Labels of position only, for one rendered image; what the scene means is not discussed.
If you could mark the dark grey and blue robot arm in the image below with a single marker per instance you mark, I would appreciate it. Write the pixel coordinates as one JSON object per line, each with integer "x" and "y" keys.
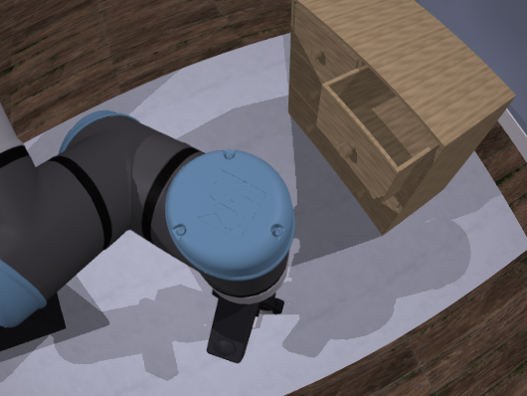
{"x": 227, "y": 211}

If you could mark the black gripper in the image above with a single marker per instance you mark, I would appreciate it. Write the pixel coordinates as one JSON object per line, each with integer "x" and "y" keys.
{"x": 271, "y": 305}

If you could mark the light brown wooden chest of drawers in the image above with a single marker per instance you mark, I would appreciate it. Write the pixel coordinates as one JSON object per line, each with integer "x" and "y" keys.
{"x": 444, "y": 84}

